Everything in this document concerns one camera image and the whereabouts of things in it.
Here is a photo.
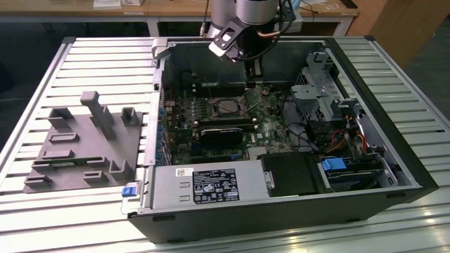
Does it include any grey power supply unit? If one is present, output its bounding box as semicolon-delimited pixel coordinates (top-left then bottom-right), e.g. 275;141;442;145
149;164;272;211

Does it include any CPU socket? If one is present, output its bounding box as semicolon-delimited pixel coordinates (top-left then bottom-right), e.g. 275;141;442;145
208;96;245;120

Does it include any black RAM slot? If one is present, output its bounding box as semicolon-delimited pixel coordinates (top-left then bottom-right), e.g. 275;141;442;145
199;119;255;125
200;123;256;130

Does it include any wooden desk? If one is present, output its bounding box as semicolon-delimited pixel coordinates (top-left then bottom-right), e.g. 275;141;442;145
0;0;360;37

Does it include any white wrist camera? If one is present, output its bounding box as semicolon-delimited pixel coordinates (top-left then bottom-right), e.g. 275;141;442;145
208;20;247;63

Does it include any grey parts rack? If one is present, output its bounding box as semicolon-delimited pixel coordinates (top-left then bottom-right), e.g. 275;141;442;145
21;91;148;195

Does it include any wooden cabinet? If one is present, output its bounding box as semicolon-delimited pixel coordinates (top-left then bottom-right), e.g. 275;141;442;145
367;0;450;68

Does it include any black drive bay box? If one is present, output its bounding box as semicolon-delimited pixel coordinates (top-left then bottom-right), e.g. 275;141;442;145
257;152;330;198

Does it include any metal socket cover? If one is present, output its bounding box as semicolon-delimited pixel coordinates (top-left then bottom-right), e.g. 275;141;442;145
209;81;245;101

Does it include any black open PC case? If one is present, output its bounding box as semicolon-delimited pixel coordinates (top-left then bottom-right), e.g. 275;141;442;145
125;35;440;245

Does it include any green motherboard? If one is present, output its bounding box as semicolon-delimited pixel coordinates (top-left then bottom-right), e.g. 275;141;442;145
160;84;295;166

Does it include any grey metal drive cage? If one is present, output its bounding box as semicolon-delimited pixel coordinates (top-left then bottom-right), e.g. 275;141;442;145
288;52;362;122

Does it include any hard disk in blue carrier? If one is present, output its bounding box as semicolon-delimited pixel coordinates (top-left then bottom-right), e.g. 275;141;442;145
318;157;400;192

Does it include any silver chipset heatsink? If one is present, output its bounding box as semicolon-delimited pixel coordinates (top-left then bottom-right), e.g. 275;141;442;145
247;147;268;159

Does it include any orange wire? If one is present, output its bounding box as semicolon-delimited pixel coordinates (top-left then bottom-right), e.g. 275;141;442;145
354;133;368;155

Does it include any black graphics card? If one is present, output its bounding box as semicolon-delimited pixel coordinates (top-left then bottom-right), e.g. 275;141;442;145
196;128;245;149

